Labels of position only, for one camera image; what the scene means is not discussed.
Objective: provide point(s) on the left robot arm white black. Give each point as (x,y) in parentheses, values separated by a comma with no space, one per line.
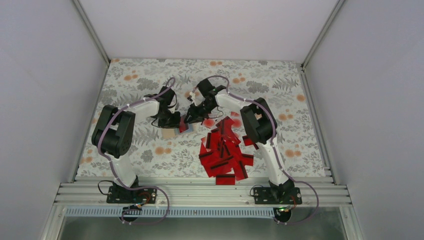
(113,133)

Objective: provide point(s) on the aluminium rail frame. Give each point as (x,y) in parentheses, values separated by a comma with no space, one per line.
(203,192)

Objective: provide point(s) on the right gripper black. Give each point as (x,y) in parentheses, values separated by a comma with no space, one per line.
(195,117)

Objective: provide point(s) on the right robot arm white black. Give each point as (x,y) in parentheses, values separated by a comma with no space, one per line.
(259,125)

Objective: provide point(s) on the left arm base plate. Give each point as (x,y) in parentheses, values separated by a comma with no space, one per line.
(120,195)

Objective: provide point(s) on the floral patterned table mat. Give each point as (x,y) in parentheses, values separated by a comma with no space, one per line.
(278,82)

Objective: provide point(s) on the red card pile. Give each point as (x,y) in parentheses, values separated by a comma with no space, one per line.
(223,163)
(225,179)
(183,127)
(209,158)
(248,142)

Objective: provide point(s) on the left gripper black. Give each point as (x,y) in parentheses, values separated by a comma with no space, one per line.
(173,125)

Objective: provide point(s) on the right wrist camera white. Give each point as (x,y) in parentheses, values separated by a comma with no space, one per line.
(192,98)

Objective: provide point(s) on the clear card red dot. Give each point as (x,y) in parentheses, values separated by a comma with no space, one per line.
(236,118)
(209,123)

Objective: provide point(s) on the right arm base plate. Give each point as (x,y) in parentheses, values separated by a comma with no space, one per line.
(267,196)

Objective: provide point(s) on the clear card red dot right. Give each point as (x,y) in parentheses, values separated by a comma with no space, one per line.
(236,118)

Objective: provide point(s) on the red card lower right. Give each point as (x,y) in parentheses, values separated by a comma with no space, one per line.
(239,170)

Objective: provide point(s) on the red card bottom pile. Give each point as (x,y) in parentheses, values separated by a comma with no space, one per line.
(225,179)

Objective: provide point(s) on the clear card red dot left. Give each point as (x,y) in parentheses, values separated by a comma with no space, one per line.
(209,123)

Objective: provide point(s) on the beige card holder wallet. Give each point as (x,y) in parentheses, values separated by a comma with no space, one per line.
(170,133)

